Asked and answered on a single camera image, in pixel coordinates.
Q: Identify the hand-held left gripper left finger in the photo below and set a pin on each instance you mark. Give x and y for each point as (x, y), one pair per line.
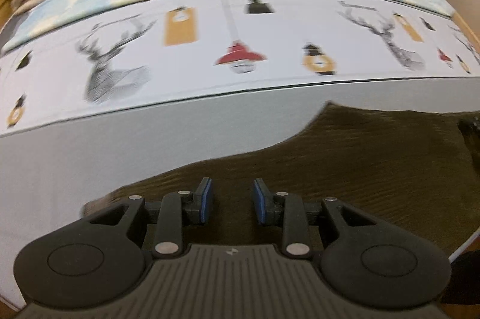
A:
(206, 199)

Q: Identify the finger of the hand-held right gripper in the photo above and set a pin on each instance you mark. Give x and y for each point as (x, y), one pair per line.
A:
(470, 124)

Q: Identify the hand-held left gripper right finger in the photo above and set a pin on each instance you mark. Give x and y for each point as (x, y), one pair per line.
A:
(259, 200)

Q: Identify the deer printed bed sheet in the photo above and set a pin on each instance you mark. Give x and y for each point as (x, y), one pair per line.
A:
(112, 138)

